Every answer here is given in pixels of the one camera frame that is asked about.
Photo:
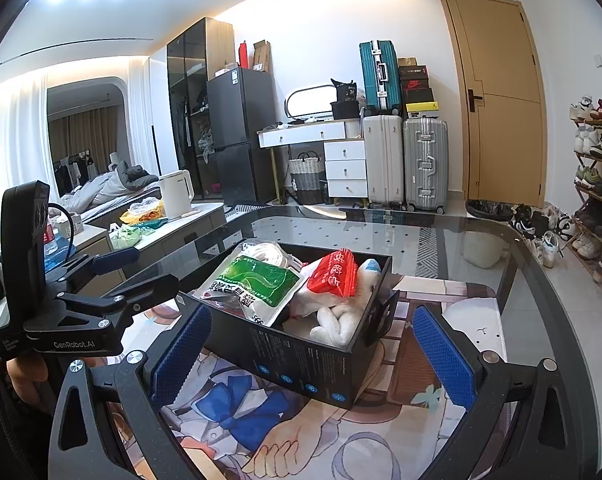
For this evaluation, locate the black trash bin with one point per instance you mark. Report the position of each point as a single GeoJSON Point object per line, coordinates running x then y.
{"type": "Point", "coordinates": [488, 210]}

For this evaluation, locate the white vanity desk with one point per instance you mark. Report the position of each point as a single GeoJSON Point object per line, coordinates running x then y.
{"type": "Point", "coordinates": [346, 160]}

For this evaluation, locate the yellow black shoe box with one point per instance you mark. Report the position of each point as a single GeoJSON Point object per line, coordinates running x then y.
{"type": "Point", "coordinates": [421, 110]}

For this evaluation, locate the black cardboard box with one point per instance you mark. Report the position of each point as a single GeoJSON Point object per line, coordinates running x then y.
{"type": "Point", "coordinates": [301, 360]}

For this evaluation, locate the bed with grey duvet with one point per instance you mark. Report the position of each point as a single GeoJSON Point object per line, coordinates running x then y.
{"type": "Point", "coordinates": [101, 190]}

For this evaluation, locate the teal suitcase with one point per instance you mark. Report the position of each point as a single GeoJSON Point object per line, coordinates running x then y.
{"type": "Point", "coordinates": [378, 77]}

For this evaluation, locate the dark glass wardrobe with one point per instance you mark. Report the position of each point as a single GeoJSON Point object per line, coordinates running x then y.
{"type": "Point", "coordinates": [191, 110]}

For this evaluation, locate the hanging clothes rack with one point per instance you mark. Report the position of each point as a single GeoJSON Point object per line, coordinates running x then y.
{"type": "Point", "coordinates": [76, 170]}

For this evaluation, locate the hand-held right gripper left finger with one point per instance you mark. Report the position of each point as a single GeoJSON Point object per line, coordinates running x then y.
{"type": "Point", "coordinates": [181, 355]}

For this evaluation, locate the red black shoe box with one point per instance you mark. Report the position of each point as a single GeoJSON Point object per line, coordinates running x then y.
{"type": "Point", "coordinates": [416, 85]}

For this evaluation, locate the white kettle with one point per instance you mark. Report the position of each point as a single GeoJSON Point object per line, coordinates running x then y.
{"type": "Point", "coordinates": [175, 195]}

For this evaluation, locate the black bag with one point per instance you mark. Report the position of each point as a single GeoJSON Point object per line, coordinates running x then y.
{"type": "Point", "coordinates": [346, 100]}

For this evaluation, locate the red bag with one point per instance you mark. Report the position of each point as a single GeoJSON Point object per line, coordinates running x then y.
{"type": "Point", "coordinates": [242, 55]}

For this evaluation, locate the scattered shoes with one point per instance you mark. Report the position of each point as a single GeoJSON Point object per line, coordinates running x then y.
{"type": "Point", "coordinates": [543, 235]}

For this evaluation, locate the silver suitcase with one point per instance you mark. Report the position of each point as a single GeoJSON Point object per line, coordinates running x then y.
{"type": "Point", "coordinates": [426, 165]}

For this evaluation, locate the woven basket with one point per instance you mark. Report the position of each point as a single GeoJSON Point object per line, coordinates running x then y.
{"type": "Point", "coordinates": [306, 180]}

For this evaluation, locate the red snack packet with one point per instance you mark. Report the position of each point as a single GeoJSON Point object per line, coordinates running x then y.
{"type": "Point", "coordinates": [331, 275]}

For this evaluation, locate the person's left hand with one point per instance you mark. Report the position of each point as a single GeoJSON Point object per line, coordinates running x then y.
{"type": "Point", "coordinates": [28, 382]}

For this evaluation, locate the low white grey cabinet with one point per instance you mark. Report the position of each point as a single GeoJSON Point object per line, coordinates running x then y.
{"type": "Point", "coordinates": [181, 232]}

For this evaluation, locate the white plush toy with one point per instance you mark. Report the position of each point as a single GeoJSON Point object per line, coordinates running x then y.
{"type": "Point", "coordinates": [331, 320]}

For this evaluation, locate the gold shoe rack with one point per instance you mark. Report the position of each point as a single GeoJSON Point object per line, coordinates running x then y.
{"type": "Point", "coordinates": [593, 195]}

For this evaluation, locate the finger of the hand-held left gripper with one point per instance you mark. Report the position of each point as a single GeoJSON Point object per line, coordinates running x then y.
{"type": "Point", "coordinates": [118, 260]}
{"type": "Point", "coordinates": [146, 290]}

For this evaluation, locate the green plastic bag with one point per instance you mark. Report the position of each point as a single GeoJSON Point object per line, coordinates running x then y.
{"type": "Point", "coordinates": [125, 237]}

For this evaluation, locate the shoe rack with shoes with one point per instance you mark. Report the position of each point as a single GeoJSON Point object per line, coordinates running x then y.
{"type": "Point", "coordinates": [598, 145]}

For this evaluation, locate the yellow plastic bag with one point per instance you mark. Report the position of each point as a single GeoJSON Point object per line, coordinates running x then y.
{"type": "Point", "coordinates": [141, 212]}

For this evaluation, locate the oval mirror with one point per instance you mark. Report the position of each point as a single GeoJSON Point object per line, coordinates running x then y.
{"type": "Point", "coordinates": [308, 102]}

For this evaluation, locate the white curtain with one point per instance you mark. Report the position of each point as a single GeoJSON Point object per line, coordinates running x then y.
{"type": "Point", "coordinates": [11, 135]}

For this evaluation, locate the green white medicine packet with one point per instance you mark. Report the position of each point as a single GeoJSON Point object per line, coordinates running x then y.
{"type": "Point", "coordinates": [251, 280]}

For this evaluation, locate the black refrigerator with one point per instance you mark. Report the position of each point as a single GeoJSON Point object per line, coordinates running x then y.
{"type": "Point", "coordinates": [241, 135]}

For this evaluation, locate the wooden door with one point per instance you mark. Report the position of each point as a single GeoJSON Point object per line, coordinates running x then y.
{"type": "Point", "coordinates": [501, 110]}

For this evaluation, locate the white suitcase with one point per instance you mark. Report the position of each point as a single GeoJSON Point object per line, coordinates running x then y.
{"type": "Point", "coordinates": [383, 160]}

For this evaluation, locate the tissue box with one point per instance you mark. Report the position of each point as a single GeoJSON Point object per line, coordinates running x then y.
{"type": "Point", "coordinates": [68, 225]}

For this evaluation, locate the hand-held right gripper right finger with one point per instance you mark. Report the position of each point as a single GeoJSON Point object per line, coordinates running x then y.
{"type": "Point", "coordinates": [443, 360]}

